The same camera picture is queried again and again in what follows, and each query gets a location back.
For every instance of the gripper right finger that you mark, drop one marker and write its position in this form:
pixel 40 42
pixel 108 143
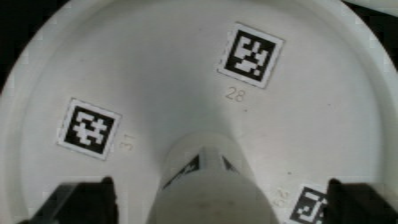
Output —
pixel 355 205

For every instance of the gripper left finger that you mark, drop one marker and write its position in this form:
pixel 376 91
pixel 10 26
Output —
pixel 80 204

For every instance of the white cylindrical table leg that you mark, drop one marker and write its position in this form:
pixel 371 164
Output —
pixel 209 195

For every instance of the white round table top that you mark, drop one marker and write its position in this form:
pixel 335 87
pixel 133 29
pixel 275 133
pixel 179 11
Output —
pixel 154 76

